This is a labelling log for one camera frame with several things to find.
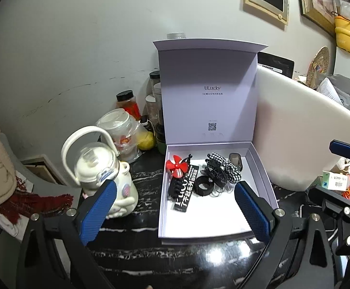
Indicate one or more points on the grey plastic package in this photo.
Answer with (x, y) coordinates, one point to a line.
(345, 87)

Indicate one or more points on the red flower hair clip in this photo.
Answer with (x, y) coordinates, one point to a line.
(176, 165)

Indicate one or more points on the black white-lettered hair clip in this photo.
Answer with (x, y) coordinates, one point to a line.
(190, 186)

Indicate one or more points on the white cartoon kettle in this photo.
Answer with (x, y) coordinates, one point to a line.
(96, 168)

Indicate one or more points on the green base jar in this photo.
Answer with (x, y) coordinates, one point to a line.
(160, 140)

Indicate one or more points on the yellow lemon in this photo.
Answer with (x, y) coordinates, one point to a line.
(146, 141)

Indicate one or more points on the green white medicine box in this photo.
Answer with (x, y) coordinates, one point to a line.
(334, 180)

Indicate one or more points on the red plaid scarf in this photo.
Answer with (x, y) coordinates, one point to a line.
(27, 201)

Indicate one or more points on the white gift box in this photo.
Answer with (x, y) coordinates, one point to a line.
(208, 90)

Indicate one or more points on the white paper leaflet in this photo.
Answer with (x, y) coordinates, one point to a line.
(328, 90)

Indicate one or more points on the wooden frame board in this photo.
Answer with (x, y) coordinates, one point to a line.
(42, 168)

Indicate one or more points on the grey chair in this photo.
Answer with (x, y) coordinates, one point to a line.
(12, 153)

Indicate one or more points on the black lid spice jar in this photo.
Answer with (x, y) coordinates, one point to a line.
(131, 108)

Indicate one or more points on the black claw hair clip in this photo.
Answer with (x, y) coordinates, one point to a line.
(175, 189)

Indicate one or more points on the round woven mat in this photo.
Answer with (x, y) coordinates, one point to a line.
(321, 60)

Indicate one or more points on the black cardboard box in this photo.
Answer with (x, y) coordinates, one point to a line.
(277, 63)

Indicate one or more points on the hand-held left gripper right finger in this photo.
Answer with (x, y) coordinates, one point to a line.
(253, 213)

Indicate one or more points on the clear jar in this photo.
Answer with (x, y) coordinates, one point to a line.
(175, 35)

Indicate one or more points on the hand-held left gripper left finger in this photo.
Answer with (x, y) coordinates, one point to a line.
(98, 213)

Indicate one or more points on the clear bottle black lid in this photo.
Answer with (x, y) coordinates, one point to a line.
(154, 81)

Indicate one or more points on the small clear bottle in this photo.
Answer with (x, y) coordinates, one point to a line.
(150, 108)

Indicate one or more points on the black lace pearl hair clip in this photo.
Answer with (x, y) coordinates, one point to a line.
(211, 173)

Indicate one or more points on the clear plastic snack bag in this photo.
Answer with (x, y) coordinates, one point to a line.
(117, 126)

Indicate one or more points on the white foam block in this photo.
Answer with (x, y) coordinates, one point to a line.
(301, 132)

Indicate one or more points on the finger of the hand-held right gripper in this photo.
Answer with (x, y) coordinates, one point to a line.
(343, 150)
(328, 200)

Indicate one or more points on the dark grey square case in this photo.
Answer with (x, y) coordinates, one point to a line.
(235, 158)

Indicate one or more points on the clear plastic hair accessory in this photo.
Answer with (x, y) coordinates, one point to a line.
(223, 191)

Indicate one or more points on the black white checked scrunchie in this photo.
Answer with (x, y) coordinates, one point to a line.
(230, 171)

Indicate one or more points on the gold picture frame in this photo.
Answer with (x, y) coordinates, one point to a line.
(316, 3)

